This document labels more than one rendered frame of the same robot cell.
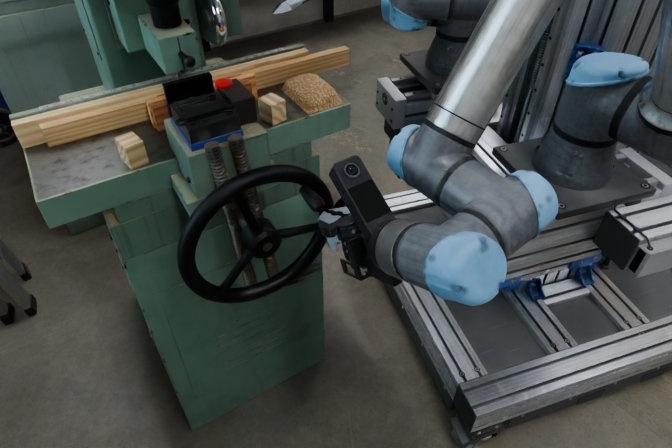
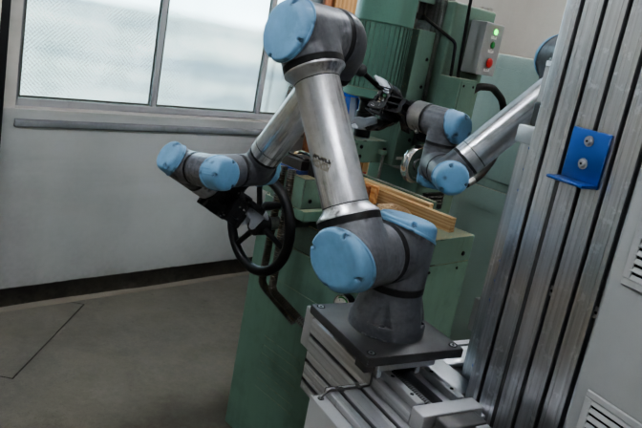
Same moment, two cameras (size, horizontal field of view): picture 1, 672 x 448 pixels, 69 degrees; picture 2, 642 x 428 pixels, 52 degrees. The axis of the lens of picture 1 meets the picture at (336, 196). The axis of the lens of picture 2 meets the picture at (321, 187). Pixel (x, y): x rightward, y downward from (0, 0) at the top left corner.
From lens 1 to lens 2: 165 cm
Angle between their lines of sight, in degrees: 72
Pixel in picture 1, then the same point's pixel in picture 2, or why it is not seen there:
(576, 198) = (334, 315)
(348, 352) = not seen: outside the picture
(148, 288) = (257, 258)
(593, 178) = (353, 310)
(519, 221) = (197, 159)
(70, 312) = not seen: hidden behind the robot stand
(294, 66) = (410, 204)
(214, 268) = (282, 281)
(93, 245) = not seen: hidden behind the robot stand
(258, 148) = (299, 185)
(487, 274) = (166, 155)
